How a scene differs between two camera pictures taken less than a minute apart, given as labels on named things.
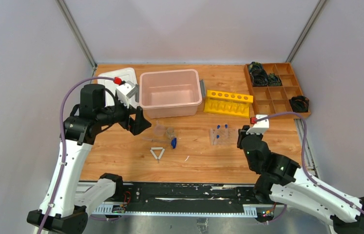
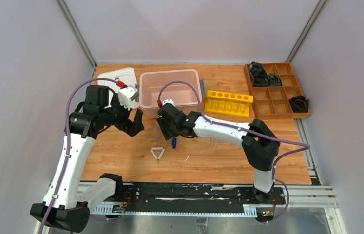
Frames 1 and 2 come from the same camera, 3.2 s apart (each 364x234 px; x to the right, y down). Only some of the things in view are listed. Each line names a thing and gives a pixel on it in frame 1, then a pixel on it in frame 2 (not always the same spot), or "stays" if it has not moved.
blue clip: (173, 143) stays
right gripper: (242, 133) to (167, 133)
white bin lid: (125, 74) stays
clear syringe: (155, 140) stays
